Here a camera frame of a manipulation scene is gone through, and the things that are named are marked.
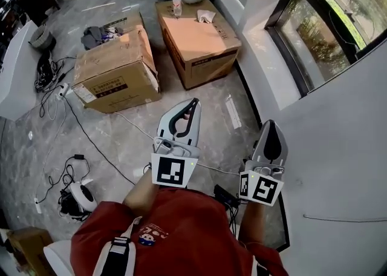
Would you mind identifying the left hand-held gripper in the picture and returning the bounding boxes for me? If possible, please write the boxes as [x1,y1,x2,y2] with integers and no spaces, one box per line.
[151,97,202,189]

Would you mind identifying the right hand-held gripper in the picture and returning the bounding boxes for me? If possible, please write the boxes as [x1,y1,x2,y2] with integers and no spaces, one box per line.
[239,119,289,208]

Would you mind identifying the black framed window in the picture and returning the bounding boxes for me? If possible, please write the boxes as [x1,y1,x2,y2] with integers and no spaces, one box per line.
[264,0,387,97]

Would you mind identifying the person's left forearm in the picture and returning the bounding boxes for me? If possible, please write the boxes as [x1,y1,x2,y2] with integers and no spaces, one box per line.
[122,172,161,219]

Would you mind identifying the person's right forearm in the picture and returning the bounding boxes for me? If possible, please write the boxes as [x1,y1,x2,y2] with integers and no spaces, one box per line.
[238,199,267,247]

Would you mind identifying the black flat device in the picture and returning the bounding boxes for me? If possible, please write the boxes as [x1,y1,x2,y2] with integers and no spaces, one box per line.
[213,184,240,208]

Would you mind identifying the brown cardboard box black stripe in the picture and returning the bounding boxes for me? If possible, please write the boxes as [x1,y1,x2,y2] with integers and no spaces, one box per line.
[155,0,243,91]

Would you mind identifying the worn brown cardboard box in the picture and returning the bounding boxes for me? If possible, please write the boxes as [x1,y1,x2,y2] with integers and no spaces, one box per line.
[71,25,163,114]

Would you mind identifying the person's red shirt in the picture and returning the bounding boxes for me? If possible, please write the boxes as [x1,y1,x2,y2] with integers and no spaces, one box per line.
[70,188,290,276]

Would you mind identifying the crumpled beige cloth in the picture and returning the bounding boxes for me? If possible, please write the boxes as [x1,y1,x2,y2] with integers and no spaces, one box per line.
[196,9,217,24]

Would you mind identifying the pile of grey clothes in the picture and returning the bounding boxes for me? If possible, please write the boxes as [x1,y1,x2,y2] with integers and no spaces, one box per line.
[80,25,125,51]

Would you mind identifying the grey woven basket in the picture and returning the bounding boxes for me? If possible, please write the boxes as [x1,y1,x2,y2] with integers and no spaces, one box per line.
[29,25,57,51]

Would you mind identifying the white cabinet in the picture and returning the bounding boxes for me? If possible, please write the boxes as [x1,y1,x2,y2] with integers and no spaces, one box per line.
[0,20,41,122]

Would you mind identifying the small brown cardboard box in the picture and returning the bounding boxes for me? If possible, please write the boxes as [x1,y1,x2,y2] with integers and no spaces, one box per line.
[5,227,56,276]

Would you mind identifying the long black cable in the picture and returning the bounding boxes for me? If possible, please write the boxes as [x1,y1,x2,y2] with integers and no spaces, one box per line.
[63,95,137,186]

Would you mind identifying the thin grey wall cable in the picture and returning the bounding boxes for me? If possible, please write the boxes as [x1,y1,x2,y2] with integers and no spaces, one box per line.
[303,214,387,223]

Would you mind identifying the white round cable reel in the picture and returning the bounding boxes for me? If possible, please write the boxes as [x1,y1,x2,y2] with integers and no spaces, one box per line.
[57,178,99,219]

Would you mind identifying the white and black shoulder strap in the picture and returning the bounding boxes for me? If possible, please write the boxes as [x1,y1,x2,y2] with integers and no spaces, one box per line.
[89,216,143,276]

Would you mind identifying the bundle of black cables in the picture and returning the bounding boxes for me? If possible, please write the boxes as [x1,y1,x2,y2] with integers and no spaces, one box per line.
[34,50,70,93]

